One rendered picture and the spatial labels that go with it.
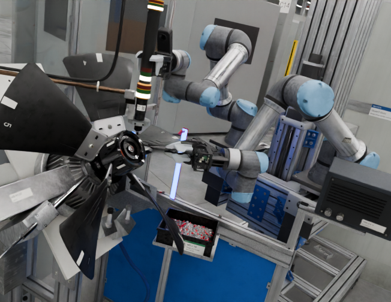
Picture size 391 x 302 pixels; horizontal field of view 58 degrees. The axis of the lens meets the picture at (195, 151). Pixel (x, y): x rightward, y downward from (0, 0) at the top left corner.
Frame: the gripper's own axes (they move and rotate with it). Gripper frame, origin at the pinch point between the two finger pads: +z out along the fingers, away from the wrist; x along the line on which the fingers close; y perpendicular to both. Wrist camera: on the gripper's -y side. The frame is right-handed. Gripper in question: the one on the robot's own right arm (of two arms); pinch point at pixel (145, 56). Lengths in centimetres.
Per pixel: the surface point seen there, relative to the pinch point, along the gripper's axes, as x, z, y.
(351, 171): -69, -23, 24
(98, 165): 4.6, 11.7, 32.8
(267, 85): 10, -691, 75
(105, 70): 15.2, -4.7, 7.9
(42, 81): 14.9, 24.9, 9.1
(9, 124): 16.9, 32.8, 19.1
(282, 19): 15, -693, -61
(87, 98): 16.0, 2.8, 16.4
